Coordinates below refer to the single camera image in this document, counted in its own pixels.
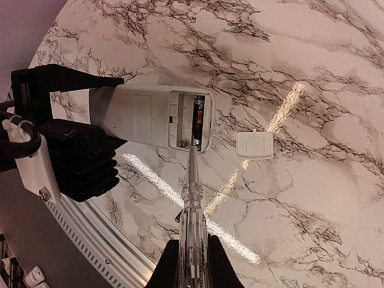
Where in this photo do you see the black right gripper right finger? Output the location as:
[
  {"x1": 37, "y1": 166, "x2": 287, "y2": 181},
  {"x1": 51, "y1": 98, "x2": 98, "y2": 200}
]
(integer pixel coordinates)
[{"x1": 208, "y1": 234, "x2": 244, "y2": 288}]

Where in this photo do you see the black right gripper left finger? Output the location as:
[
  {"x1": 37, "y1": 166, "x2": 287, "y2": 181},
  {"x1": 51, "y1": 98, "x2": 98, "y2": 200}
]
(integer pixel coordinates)
[{"x1": 151, "y1": 239, "x2": 179, "y2": 288}]

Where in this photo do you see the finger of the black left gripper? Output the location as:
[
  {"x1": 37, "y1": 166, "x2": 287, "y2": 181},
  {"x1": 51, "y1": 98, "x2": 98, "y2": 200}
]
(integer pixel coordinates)
[{"x1": 11, "y1": 64, "x2": 124, "y2": 120}]

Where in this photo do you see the clear handle screwdriver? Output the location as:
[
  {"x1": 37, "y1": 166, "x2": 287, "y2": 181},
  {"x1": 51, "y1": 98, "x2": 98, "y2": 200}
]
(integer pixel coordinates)
[{"x1": 178, "y1": 146, "x2": 208, "y2": 287}]

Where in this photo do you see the white battery cover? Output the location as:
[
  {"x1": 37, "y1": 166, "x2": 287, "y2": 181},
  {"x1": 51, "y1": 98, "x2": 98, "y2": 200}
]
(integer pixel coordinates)
[{"x1": 236, "y1": 130, "x2": 274, "y2": 160}]

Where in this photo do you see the white remote control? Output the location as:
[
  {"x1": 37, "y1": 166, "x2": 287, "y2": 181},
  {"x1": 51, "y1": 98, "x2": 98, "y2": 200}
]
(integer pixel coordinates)
[{"x1": 89, "y1": 84, "x2": 215, "y2": 154}]

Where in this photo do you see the black AAA battery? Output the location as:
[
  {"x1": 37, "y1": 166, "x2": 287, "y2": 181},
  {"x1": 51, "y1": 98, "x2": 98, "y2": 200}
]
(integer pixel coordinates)
[{"x1": 193, "y1": 95, "x2": 205, "y2": 151}]

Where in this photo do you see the black left camera cable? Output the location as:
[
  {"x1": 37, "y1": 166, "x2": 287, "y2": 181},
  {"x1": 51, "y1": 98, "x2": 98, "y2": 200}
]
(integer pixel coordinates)
[{"x1": 0, "y1": 100, "x2": 41, "y2": 160}]

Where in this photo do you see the aluminium front rail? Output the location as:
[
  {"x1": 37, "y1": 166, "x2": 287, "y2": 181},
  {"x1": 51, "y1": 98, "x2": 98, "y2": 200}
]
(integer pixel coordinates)
[{"x1": 46, "y1": 196, "x2": 155, "y2": 287}]

